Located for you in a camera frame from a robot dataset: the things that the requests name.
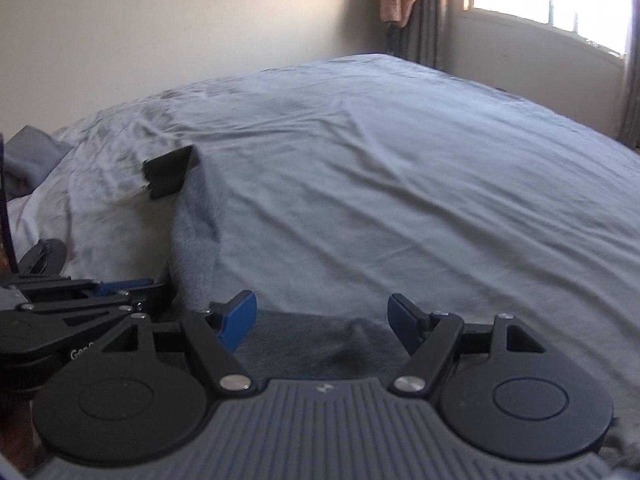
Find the dark grey sweater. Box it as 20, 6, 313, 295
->
142, 145, 408, 382

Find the folded grey blanket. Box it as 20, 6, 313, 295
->
3, 126, 72, 200

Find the light grey bed sheet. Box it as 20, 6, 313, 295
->
9, 54, 639, 455

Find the grey curtain right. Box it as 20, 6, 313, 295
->
616, 8, 639, 150

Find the grey curtain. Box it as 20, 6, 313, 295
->
382, 0, 454, 70
616, 8, 639, 150

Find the grey curtain left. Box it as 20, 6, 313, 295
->
382, 0, 454, 70

